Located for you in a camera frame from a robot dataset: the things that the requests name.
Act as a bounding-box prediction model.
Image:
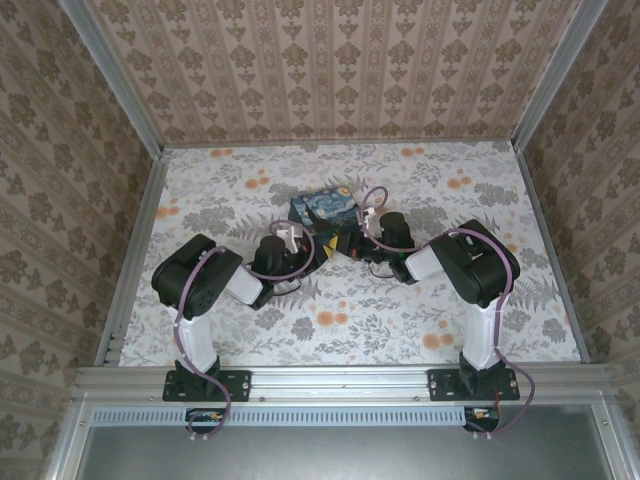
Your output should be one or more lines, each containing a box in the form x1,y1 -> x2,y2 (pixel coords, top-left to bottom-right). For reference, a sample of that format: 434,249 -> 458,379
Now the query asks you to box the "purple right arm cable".
361,185 -> 537,442

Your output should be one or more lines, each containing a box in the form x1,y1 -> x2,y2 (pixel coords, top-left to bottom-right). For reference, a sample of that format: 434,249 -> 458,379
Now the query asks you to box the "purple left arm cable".
171,219 -> 317,444

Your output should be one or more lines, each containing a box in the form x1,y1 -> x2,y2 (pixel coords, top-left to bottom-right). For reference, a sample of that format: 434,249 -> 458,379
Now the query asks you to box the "grey metal sheet panel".
47,403 -> 632,480

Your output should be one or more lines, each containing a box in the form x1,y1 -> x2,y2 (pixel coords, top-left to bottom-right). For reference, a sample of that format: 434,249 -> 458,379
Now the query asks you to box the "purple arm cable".
361,185 -> 537,442
171,219 -> 317,444

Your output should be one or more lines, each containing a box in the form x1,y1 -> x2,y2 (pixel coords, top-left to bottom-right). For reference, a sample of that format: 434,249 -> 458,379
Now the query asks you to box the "small black connector board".
185,407 -> 227,435
462,405 -> 502,434

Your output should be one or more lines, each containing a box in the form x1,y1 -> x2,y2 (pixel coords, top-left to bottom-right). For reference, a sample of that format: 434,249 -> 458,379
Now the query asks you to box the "starry night print box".
288,185 -> 365,237

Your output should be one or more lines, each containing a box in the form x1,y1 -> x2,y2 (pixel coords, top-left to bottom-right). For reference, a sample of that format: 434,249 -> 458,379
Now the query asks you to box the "aluminium side frame rail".
511,141 -> 590,365
93,146 -> 172,369

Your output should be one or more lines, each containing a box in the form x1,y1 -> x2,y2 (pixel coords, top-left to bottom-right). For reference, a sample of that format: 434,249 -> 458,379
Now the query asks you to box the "floral patterned table covering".
119,142 -> 584,369

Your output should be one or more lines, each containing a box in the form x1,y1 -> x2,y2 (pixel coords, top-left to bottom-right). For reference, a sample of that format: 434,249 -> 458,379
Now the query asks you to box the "aluminium frame rail with mounts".
73,363 -> 612,407

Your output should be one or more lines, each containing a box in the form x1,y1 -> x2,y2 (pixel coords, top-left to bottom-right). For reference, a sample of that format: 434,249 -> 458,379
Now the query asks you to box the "thin aluminium rail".
162,138 -> 516,150

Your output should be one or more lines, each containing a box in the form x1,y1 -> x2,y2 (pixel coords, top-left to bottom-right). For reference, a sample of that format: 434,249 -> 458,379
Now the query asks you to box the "aluminium corner post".
510,0 -> 610,150
56,0 -> 167,153

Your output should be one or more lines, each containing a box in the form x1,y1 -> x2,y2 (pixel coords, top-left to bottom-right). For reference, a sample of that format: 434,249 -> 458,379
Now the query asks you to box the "grey slotted cable duct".
91,405 -> 470,427

